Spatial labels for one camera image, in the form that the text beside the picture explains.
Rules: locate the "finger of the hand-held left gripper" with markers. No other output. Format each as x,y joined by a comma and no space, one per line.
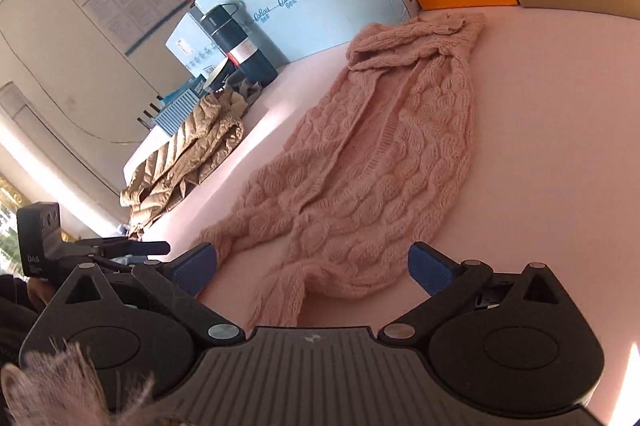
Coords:
145,248

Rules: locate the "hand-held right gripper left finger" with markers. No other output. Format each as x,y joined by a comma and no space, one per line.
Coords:
197,266

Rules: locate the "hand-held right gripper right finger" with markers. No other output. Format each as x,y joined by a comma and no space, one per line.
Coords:
427,268

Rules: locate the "pink knit sweater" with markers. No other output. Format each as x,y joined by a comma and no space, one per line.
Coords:
380,156

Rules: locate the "beige puffer jacket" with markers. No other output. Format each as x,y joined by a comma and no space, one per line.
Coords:
190,151

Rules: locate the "black router antennas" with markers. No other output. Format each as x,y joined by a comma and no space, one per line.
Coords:
150,114

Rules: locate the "blue striped box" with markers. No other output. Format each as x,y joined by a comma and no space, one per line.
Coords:
180,111

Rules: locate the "fuzzy pinkish cloth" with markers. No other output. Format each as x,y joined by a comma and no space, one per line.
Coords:
65,386

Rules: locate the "grey cloth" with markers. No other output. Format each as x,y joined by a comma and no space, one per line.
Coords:
247,90

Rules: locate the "small light blue box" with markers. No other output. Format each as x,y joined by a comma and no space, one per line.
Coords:
192,44

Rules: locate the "dark green thermos bottle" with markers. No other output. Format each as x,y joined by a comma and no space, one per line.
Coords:
240,44

